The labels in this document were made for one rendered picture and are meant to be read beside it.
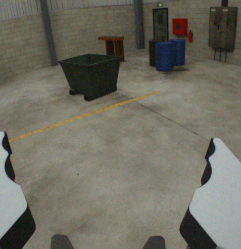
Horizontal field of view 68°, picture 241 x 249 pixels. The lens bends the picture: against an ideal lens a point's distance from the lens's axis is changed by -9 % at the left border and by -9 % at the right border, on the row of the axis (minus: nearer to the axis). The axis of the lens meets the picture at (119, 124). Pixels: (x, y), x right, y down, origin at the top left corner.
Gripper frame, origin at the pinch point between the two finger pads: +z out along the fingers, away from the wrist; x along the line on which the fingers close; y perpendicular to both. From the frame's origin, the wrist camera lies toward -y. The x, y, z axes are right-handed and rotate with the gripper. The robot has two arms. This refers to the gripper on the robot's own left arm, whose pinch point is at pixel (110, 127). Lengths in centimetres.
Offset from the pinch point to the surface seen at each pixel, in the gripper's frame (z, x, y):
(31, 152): 218, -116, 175
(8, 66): 799, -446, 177
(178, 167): 162, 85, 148
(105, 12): 1044, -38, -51
